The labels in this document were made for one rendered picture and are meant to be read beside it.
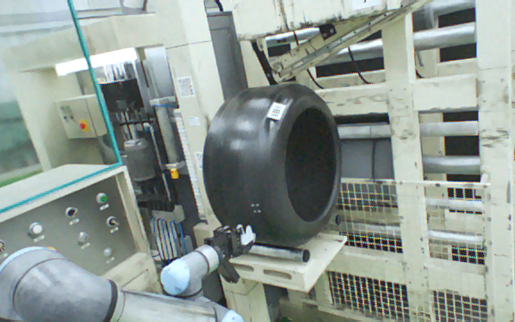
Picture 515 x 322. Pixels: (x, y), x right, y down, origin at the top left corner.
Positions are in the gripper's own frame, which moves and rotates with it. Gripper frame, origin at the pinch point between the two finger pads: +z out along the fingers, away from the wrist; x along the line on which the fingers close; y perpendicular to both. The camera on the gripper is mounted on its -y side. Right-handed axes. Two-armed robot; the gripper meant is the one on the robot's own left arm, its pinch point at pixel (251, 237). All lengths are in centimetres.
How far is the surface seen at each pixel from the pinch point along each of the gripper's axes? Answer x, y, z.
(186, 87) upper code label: 31, 51, 12
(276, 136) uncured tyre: -11.6, 32.4, 3.4
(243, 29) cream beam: 20, 70, 36
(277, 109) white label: -10.4, 40.2, 7.3
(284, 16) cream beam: 0, 72, 36
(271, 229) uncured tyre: -7.5, 3.4, 0.6
